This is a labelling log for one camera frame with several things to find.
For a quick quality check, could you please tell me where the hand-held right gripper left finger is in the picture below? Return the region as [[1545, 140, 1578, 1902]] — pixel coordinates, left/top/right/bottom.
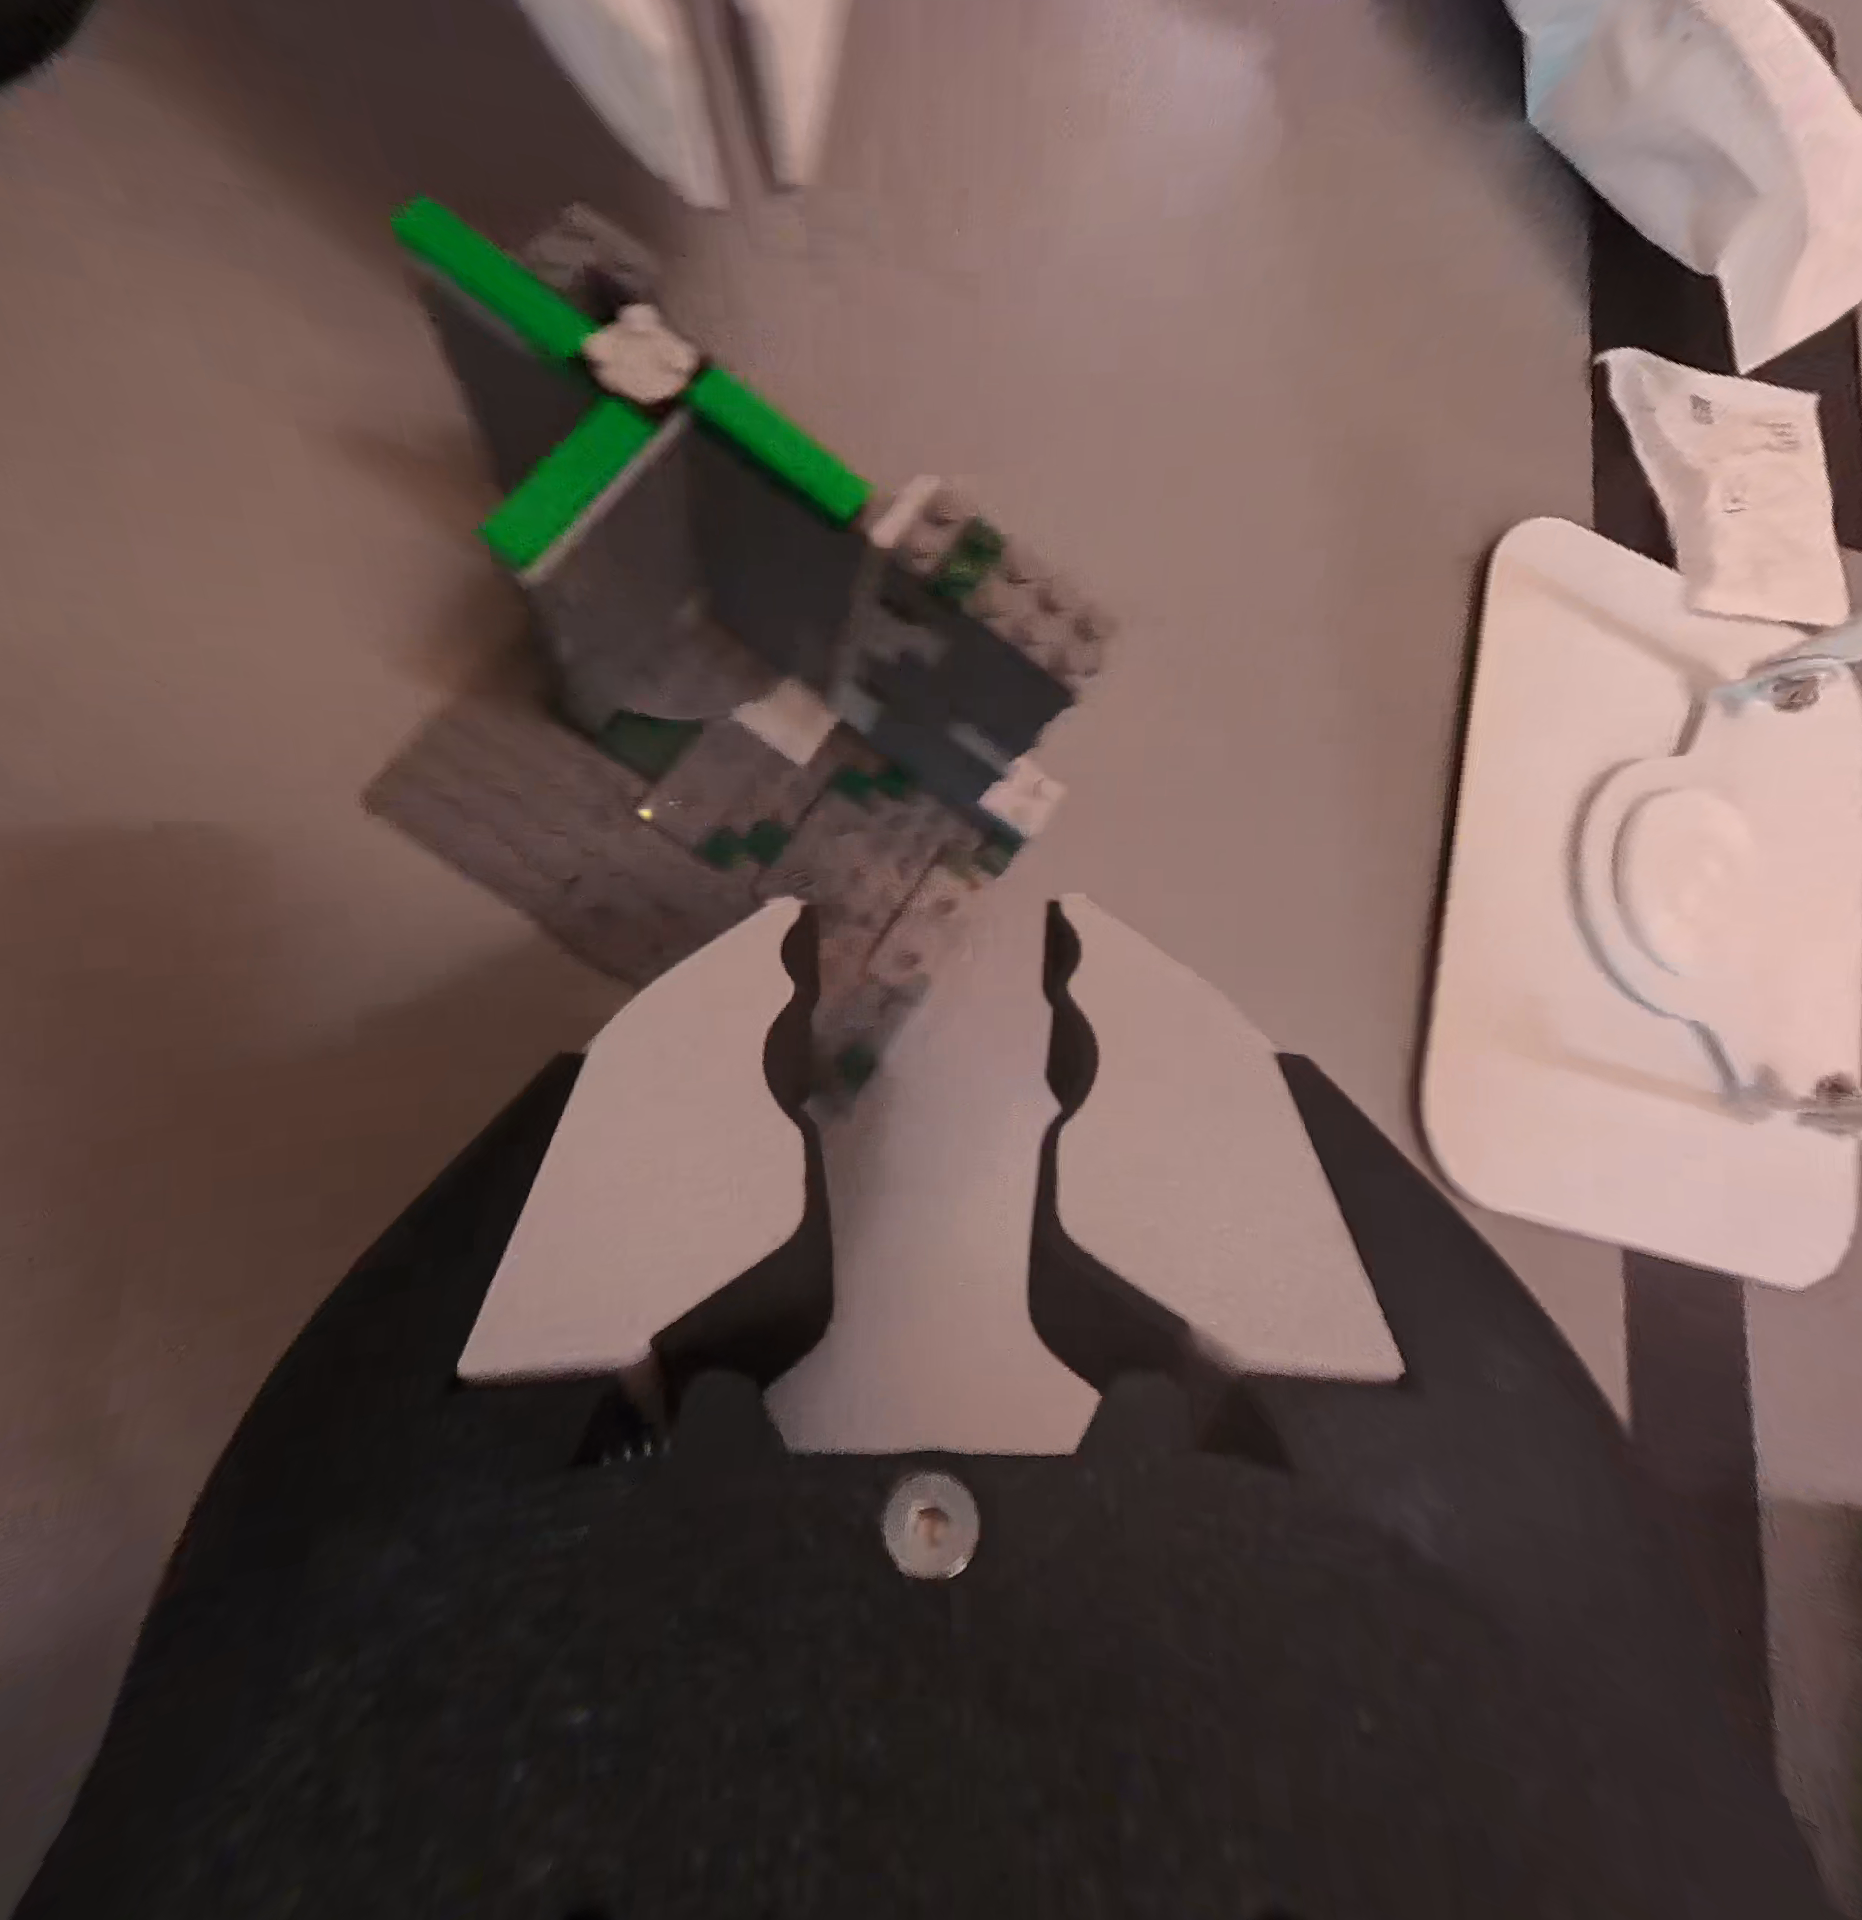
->
[[457, 896, 839, 1398]]

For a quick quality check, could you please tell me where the crumpled white paper bag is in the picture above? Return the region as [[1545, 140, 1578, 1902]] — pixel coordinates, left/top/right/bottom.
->
[[1502, 0, 1862, 376]]

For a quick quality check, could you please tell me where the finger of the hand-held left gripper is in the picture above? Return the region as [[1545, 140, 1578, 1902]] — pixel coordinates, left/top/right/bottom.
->
[[728, 0, 850, 189], [518, 0, 729, 208]]

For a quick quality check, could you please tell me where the white book stand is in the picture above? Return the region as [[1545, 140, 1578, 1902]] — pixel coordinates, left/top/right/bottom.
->
[[1417, 519, 1862, 1293]]

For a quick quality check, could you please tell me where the grey green brick model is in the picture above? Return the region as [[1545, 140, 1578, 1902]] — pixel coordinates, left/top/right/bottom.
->
[[365, 200, 1119, 1120]]

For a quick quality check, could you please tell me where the small white paper packet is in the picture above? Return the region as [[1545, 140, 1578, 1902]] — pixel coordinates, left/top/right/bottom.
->
[[1598, 347, 1851, 625]]

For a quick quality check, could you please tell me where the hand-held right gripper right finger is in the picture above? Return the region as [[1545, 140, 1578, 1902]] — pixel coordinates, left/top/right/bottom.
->
[[1029, 896, 1405, 1390]]

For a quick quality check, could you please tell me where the grey desk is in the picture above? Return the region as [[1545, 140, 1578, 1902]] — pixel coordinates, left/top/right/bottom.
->
[[0, 0, 1862, 1920]]

